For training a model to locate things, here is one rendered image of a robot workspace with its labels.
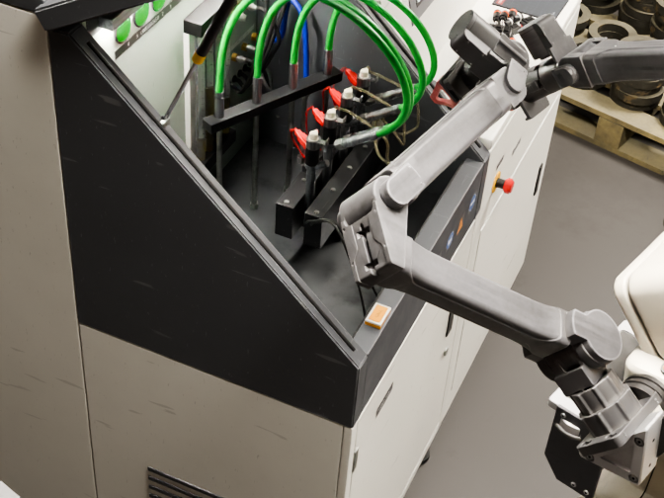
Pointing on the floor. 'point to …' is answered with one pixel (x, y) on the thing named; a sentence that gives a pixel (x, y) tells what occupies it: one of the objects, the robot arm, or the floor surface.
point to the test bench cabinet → (207, 431)
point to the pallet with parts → (653, 30)
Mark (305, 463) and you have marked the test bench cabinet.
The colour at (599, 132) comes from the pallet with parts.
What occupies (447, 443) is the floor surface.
